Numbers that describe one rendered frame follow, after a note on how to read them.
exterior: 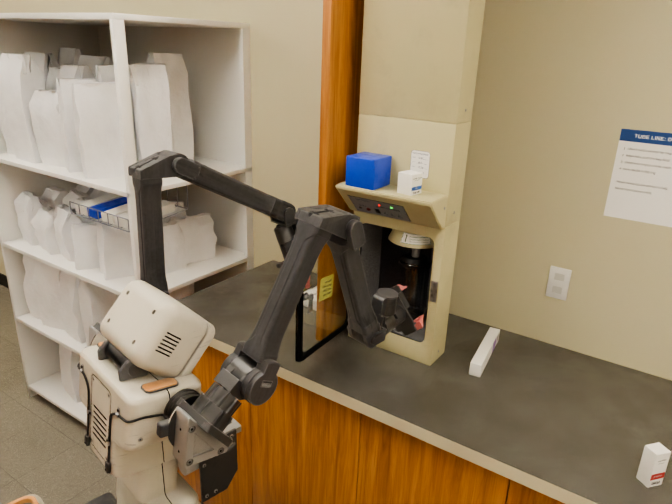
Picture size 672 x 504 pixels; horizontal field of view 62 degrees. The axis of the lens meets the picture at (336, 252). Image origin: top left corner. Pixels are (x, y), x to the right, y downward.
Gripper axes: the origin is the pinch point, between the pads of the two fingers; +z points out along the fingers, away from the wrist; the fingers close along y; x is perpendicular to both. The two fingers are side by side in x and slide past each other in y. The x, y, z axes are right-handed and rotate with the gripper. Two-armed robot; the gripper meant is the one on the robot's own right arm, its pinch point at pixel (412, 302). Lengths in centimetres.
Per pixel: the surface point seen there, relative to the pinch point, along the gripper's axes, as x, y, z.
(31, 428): 225, 29, -32
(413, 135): -22.3, 42.3, 10.6
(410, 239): -2.4, 16.6, 12.5
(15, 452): 216, 22, -46
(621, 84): -67, 26, 54
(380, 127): -14, 50, 10
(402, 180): -16.4, 32.2, 2.4
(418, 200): -19.4, 24.7, -0.7
